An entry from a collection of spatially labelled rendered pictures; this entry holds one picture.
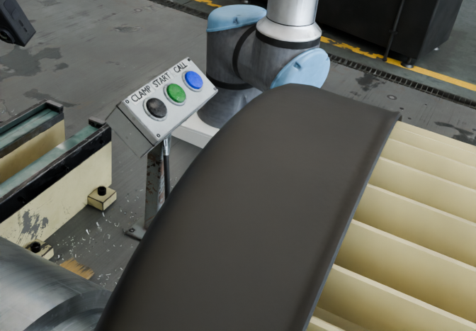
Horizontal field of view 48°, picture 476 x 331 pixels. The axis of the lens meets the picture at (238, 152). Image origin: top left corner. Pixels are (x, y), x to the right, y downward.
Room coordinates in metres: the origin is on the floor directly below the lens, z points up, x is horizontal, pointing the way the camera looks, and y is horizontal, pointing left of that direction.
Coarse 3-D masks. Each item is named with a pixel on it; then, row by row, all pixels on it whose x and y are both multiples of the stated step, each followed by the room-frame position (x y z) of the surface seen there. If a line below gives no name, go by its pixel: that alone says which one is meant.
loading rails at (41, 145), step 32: (0, 128) 0.70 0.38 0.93; (32, 128) 0.73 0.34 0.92; (96, 128) 0.76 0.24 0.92; (0, 160) 0.66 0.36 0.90; (32, 160) 0.72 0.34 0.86; (64, 160) 0.65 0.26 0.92; (96, 160) 0.72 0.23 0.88; (0, 192) 0.56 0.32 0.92; (32, 192) 0.58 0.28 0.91; (64, 192) 0.65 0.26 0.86; (96, 192) 0.71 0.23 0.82; (0, 224) 0.52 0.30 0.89; (32, 224) 0.58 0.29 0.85
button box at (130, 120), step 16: (176, 64) 0.71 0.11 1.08; (192, 64) 0.73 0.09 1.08; (160, 80) 0.66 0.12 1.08; (176, 80) 0.68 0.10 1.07; (208, 80) 0.73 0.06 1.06; (128, 96) 0.60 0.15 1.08; (144, 96) 0.61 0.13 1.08; (160, 96) 0.63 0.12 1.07; (192, 96) 0.67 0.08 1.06; (208, 96) 0.70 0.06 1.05; (112, 112) 0.59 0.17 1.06; (128, 112) 0.58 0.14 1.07; (144, 112) 0.59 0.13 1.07; (176, 112) 0.63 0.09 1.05; (192, 112) 0.65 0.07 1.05; (112, 128) 0.59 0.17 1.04; (128, 128) 0.58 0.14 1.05; (144, 128) 0.57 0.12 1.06; (160, 128) 0.58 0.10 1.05; (128, 144) 0.58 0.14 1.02; (144, 144) 0.57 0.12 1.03
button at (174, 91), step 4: (172, 84) 0.66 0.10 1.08; (176, 84) 0.66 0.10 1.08; (168, 88) 0.65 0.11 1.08; (172, 88) 0.65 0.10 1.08; (176, 88) 0.66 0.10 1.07; (180, 88) 0.66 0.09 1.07; (168, 92) 0.64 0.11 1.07; (172, 92) 0.64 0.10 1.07; (176, 92) 0.65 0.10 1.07; (180, 92) 0.65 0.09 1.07; (184, 92) 0.66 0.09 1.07; (172, 96) 0.64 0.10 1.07; (176, 96) 0.64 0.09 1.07; (180, 96) 0.65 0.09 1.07; (184, 96) 0.65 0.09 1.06; (176, 100) 0.64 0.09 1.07; (180, 100) 0.64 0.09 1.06; (184, 100) 0.65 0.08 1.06
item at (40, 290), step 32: (0, 256) 0.25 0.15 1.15; (32, 256) 0.27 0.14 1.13; (0, 288) 0.21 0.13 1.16; (32, 288) 0.22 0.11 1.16; (64, 288) 0.23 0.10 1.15; (96, 288) 0.25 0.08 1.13; (0, 320) 0.19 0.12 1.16; (32, 320) 0.19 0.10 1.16; (64, 320) 0.21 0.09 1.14; (96, 320) 0.22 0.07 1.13
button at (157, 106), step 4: (148, 100) 0.61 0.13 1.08; (152, 100) 0.61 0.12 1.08; (156, 100) 0.61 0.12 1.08; (160, 100) 0.62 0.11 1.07; (148, 104) 0.60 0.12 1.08; (152, 104) 0.60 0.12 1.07; (156, 104) 0.61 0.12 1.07; (160, 104) 0.61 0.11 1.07; (164, 104) 0.62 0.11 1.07; (148, 108) 0.59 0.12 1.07; (152, 108) 0.60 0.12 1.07; (156, 108) 0.60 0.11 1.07; (160, 108) 0.60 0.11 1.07; (164, 108) 0.61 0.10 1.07; (152, 112) 0.59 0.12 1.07; (156, 112) 0.59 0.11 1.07; (160, 112) 0.60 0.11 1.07; (164, 112) 0.60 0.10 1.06; (156, 116) 0.59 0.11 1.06; (160, 116) 0.59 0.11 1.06
